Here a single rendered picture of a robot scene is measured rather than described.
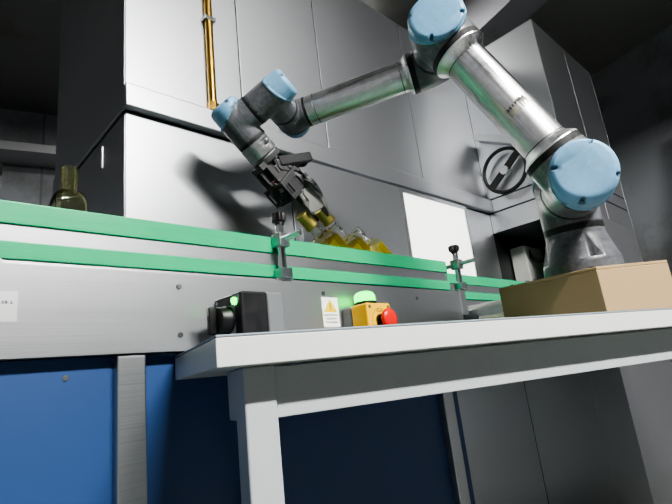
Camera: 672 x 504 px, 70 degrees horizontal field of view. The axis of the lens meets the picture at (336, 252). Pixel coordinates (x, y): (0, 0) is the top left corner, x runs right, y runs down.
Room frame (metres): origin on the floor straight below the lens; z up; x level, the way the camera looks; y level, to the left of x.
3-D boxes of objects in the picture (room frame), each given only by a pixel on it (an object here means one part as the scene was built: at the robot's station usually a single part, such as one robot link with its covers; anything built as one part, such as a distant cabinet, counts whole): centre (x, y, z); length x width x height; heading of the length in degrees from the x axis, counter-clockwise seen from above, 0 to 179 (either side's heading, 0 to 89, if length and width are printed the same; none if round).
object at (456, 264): (1.32, -0.31, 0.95); 0.17 x 0.03 x 0.12; 44
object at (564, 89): (2.22, -1.10, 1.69); 0.70 x 0.37 x 0.89; 134
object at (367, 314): (0.97, -0.05, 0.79); 0.07 x 0.07 x 0.07; 44
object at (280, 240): (0.87, 0.09, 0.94); 0.07 x 0.04 x 0.13; 44
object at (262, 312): (0.77, 0.15, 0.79); 0.08 x 0.08 x 0.08; 44
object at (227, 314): (0.73, 0.19, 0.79); 0.04 x 0.03 x 0.04; 44
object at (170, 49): (2.04, -0.12, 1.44); 2.34 x 0.79 x 1.38; 134
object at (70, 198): (0.85, 0.50, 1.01); 0.06 x 0.06 x 0.26; 46
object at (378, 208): (1.60, -0.23, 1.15); 0.90 x 0.03 x 0.34; 134
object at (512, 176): (1.99, -0.79, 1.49); 0.21 x 0.05 x 0.21; 44
